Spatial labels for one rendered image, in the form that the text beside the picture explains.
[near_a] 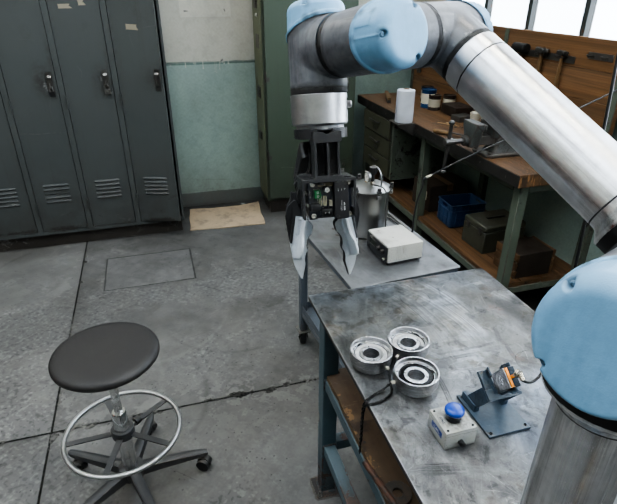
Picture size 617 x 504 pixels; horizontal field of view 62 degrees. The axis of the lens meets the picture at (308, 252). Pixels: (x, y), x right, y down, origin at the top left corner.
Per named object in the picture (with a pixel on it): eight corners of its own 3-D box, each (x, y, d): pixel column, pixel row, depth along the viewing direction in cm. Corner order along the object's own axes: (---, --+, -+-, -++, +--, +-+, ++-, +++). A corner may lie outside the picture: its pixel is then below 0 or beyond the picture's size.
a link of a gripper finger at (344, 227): (354, 283, 72) (334, 222, 69) (345, 271, 77) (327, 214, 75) (375, 276, 72) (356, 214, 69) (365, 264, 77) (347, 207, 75)
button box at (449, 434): (426, 425, 110) (429, 408, 108) (456, 418, 112) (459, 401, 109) (446, 454, 103) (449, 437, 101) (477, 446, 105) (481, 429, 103)
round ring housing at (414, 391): (426, 366, 127) (427, 353, 125) (445, 396, 118) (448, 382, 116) (385, 373, 125) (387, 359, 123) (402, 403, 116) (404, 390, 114)
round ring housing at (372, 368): (340, 360, 129) (340, 347, 127) (370, 344, 135) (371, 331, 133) (370, 382, 122) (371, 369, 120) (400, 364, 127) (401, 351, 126)
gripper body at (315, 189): (302, 226, 67) (296, 130, 64) (294, 214, 75) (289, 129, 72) (359, 221, 68) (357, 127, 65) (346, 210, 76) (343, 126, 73)
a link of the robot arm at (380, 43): (450, -10, 57) (380, 9, 66) (377, -10, 51) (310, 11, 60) (453, 65, 59) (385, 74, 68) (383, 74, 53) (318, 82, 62)
